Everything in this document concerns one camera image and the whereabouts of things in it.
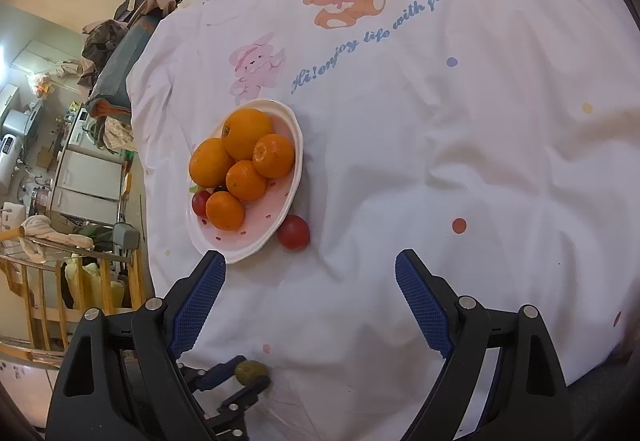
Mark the small green fruit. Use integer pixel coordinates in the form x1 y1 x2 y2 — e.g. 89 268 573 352
234 360 269 387

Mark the floral cloth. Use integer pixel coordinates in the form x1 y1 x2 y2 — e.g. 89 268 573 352
102 118 136 154

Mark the medium orange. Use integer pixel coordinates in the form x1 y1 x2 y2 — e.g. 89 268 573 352
189 137 236 188

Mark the white cabinet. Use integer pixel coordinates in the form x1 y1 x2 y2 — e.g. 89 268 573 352
52 148 131 222

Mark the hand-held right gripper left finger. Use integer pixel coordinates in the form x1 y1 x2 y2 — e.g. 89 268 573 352
47 251 227 441

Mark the grey chair seat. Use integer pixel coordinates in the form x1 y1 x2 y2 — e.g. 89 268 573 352
112 223 142 252

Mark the pile of dark clothes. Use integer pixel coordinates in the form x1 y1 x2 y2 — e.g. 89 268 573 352
82 0 181 72

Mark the teal grey mattress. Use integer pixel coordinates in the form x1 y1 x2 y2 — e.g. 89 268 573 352
87 18 161 119

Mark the pink white oval plate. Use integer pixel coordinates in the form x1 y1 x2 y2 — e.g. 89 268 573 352
187 98 304 265

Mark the white printed blanket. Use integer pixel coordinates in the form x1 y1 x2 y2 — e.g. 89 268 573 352
125 0 638 441

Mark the wooden rack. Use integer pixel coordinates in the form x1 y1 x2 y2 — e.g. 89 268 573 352
0 231 146 357

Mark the yellow cloth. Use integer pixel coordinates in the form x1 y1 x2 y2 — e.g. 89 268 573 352
65 258 126 309

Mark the small mandarin orange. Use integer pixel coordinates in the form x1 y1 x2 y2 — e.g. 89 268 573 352
252 133 296 179
205 191 246 232
225 160 268 202

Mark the white kitchen appliance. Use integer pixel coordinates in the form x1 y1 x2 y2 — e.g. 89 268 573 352
0 111 36 172

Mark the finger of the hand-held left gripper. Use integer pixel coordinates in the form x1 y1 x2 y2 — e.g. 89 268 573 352
177 355 248 393
215 375 273 422

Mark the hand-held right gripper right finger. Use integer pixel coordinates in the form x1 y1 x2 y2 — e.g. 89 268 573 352
395 249 575 441

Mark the beige cloth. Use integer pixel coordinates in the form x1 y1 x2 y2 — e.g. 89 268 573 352
17 215 96 262

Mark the large orange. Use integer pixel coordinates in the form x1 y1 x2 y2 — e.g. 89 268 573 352
221 108 275 162

